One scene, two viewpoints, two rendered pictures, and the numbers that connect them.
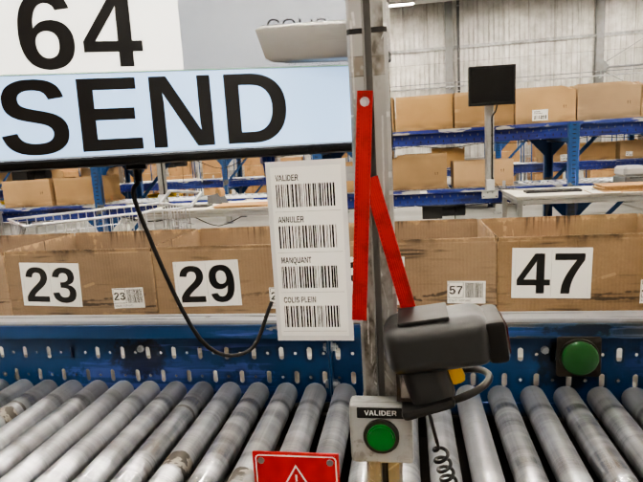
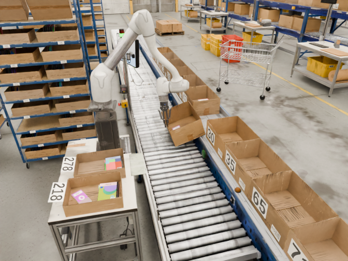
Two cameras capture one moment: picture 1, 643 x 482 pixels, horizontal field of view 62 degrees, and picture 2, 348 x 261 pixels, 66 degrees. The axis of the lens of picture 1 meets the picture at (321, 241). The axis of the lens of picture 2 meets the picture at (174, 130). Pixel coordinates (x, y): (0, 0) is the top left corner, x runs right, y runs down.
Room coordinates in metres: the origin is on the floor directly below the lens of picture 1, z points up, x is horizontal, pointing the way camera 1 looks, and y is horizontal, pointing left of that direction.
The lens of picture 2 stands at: (-0.06, -2.88, 2.12)
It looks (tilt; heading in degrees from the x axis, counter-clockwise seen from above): 30 degrees down; 67
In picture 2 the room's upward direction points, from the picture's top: 1 degrees counter-clockwise
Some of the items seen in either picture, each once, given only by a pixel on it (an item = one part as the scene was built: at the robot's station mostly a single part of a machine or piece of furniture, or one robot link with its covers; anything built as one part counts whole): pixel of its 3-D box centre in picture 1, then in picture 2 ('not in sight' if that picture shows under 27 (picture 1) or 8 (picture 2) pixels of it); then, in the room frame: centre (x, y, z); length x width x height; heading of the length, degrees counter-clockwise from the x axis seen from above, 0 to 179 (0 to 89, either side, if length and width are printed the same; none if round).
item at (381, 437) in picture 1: (381, 435); not in sight; (0.53, -0.05, 0.95); 0.03 x 0.02 x 0.03; 81
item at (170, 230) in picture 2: not in sight; (200, 223); (0.55, -1.85, 0.72); 0.52 x 0.05 x 0.05; 171
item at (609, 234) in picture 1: (573, 259); (200, 100); (1.22, -0.59, 0.96); 0.39 x 0.29 x 0.17; 81
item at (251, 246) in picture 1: (251, 267); (180, 76); (1.35, 0.18, 0.96); 0.39 x 0.29 x 0.17; 80
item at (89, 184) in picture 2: not in sight; (95, 192); (-0.03, -1.36, 0.80); 0.38 x 0.28 x 0.10; 169
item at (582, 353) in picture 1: (580, 359); not in sight; (1.01, -0.51, 0.81); 0.07 x 0.01 x 0.07; 81
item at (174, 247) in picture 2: not in sight; (207, 240); (0.53, -1.98, 0.72); 0.52 x 0.05 x 0.05; 171
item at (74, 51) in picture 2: not in sight; (63, 52); (-0.01, 0.41, 1.39); 0.40 x 0.30 x 0.10; 170
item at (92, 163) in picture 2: not in sight; (100, 165); (0.06, -1.06, 0.80); 0.38 x 0.28 x 0.10; 169
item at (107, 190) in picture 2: not in sight; (108, 192); (0.05, -1.39, 0.79); 0.19 x 0.14 x 0.02; 75
